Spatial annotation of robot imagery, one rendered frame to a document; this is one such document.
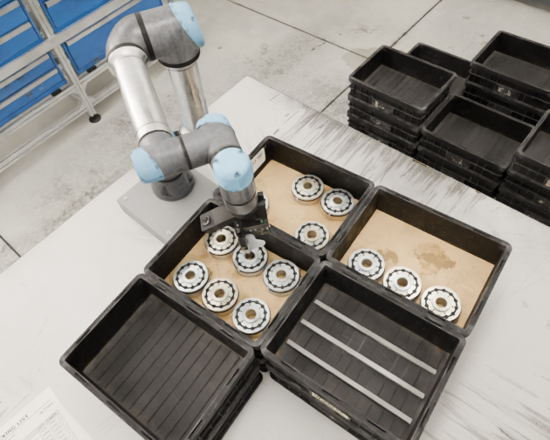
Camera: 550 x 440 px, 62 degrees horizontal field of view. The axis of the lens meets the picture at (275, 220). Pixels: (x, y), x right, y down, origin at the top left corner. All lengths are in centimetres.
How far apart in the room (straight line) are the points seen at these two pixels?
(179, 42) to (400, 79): 143
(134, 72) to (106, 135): 204
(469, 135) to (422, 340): 131
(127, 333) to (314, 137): 100
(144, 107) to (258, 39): 261
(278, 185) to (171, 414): 75
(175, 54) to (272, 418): 98
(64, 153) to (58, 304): 167
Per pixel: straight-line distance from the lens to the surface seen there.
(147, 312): 137
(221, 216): 107
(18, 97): 300
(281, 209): 146
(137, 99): 107
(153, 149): 97
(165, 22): 123
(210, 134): 97
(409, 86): 240
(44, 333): 164
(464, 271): 139
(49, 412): 154
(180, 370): 128
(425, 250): 140
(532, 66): 265
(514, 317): 152
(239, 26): 377
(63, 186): 299
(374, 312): 129
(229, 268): 137
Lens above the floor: 201
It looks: 55 degrees down
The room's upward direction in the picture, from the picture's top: 9 degrees counter-clockwise
